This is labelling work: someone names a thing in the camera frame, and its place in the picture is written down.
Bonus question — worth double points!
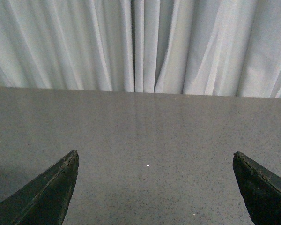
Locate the white pleated curtain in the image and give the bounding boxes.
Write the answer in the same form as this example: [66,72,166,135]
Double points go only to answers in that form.
[0,0,281,98]

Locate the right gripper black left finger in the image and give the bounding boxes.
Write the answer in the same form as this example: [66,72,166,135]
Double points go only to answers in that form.
[0,150,79,225]

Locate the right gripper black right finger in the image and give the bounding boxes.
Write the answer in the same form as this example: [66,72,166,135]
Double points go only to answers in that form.
[233,151,281,225]

